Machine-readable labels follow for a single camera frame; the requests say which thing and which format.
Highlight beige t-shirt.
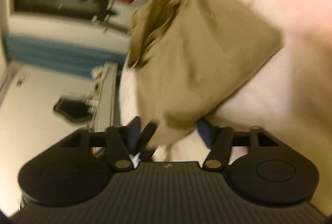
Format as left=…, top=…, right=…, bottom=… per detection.
left=124, top=0, right=281, bottom=148

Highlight white vanity desk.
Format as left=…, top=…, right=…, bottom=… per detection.
left=89, top=62, right=120, bottom=132

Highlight cosmetics on desk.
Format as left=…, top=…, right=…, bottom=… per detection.
left=85, top=66, right=104, bottom=115

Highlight wavy black vanity mirror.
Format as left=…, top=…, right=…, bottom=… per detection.
left=53, top=96, right=93, bottom=124

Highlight pastel tie-dye duvet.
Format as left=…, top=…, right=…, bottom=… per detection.
left=117, top=0, right=332, bottom=165

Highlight blue window curtain left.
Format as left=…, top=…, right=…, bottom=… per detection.
left=4, top=35, right=126, bottom=77

